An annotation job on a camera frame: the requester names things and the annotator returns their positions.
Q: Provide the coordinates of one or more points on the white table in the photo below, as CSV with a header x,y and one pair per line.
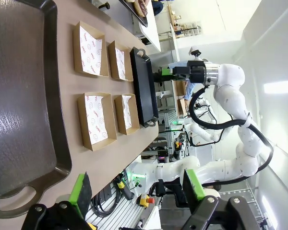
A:
x,y
150,31

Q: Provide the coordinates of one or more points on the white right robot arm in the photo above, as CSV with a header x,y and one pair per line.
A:
x,y
230,74

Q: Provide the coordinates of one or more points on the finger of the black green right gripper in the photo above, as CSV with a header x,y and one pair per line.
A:
x,y
165,78
180,70

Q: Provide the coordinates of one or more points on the large brown plastic tray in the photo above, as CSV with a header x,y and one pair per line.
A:
x,y
19,95

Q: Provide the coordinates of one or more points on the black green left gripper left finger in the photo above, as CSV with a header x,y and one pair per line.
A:
x,y
80,194

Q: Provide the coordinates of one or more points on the wooden storage shelf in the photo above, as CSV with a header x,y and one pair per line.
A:
x,y
182,24

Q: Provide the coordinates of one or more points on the white red-printed paper liner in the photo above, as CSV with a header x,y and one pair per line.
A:
x,y
126,112
96,119
120,63
90,50

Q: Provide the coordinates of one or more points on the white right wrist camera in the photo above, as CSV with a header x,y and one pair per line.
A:
x,y
195,52

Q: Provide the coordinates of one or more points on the chocolate donut coloured sprinkles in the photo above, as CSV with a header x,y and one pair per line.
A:
x,y
142,7

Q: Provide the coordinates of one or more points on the aluminium profile frame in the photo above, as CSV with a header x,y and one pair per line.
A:
x,y
124,215

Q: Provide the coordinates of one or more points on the yellow red emergency stop box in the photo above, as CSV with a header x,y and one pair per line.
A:
x,y
147,200

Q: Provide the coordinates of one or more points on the person in light blue shirt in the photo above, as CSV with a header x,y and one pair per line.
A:
x,y
189,91

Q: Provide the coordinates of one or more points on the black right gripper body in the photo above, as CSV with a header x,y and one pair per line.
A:
x,y
196,72

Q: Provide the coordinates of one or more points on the kraft cardboard food box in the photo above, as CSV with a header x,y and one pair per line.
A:
x,y
111,62
82,119
118,115
76,48

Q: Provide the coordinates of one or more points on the black knob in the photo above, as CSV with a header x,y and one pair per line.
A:
x,y
105,6

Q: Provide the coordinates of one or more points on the large black plastic tray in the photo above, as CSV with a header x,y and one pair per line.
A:
x,y
144,88

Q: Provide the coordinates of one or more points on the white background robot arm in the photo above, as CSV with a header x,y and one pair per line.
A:
x,y
201,131

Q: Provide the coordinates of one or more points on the black serving tray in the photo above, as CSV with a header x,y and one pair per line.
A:
x,y
136,16

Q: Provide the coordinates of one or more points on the ceiling light panel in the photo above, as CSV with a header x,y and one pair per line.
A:
x,y
277,87

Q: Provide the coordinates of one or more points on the person in blue jeans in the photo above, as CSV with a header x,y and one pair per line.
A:
x,y
157,7

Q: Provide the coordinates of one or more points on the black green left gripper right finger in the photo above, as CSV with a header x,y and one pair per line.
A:
x,y
196,189

